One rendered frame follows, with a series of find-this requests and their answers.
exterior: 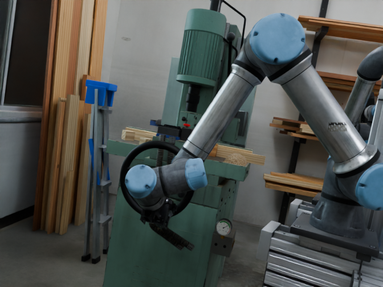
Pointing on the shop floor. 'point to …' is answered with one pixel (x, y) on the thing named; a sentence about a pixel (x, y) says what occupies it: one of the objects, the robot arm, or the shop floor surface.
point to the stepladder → (99, 89)
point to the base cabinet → (163, 248)
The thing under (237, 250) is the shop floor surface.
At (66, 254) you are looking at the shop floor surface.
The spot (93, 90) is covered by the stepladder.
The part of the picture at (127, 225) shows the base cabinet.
